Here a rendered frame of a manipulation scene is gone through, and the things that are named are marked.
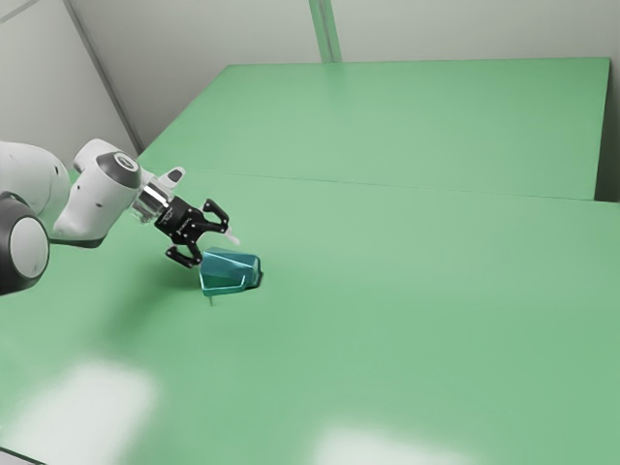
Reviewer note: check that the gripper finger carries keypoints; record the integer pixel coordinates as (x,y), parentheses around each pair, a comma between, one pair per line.
(218,221)
(186,255)

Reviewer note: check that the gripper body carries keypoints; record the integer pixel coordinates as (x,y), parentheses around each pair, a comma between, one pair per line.
(180,219)

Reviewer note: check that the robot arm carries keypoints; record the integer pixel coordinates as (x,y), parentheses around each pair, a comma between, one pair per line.
(92,198)

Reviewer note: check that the teal faceted mug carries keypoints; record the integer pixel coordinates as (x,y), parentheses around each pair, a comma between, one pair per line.
(227,272)

